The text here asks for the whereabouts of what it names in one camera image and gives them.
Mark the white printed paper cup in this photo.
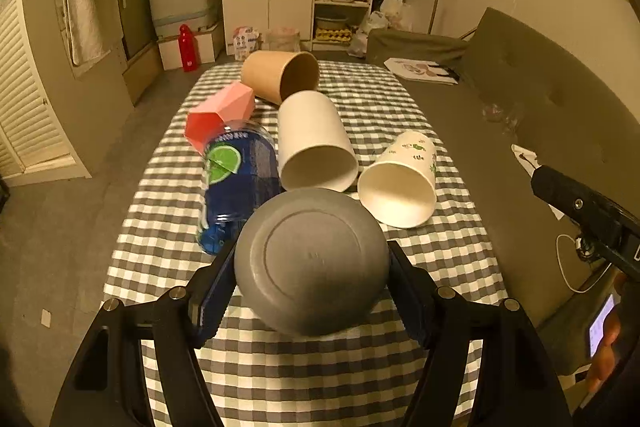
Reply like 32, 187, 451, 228
357, 131, 437, 229

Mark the plain white paper cup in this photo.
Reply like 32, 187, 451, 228
278, 90, 359, 192

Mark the brown paper cup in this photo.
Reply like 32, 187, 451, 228
241, 51, 320, 105

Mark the person's right hand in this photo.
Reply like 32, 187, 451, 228
586, 306, 620, 393

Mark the phone with lit screen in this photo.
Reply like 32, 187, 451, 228
588, 294, 616, 357

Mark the white paper on sofa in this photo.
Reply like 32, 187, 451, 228
510, 143, 566, 223

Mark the grey checkered tablecloth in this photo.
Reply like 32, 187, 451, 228
104, 61, 506, 426

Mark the olive green sofa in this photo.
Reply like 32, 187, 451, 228
367, 9, 639, 375

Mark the crumpled clear wrapper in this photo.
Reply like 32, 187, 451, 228
483, 103, 524, 135

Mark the white louvered closet door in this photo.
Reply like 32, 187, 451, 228
1, 0, 90, 187

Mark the blue plastic water bottle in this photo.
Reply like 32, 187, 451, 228
196, 120, 282, 256

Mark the white plastic bag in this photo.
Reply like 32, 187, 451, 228
380, 0, 413, 31

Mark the pink faceted box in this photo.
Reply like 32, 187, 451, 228
183, 81, 255, 156

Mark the red thermos bottle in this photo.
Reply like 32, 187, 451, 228
178, 24, 200, 72

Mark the open white shelf unit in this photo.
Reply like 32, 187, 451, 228
311, 0, 373, 51

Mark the white platform box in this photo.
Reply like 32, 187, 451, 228
156, 22, 226, 72

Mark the small printed carton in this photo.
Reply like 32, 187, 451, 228
232, 26, 260, 62

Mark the white trash bin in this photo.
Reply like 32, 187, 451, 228
264, 27, 302, 53

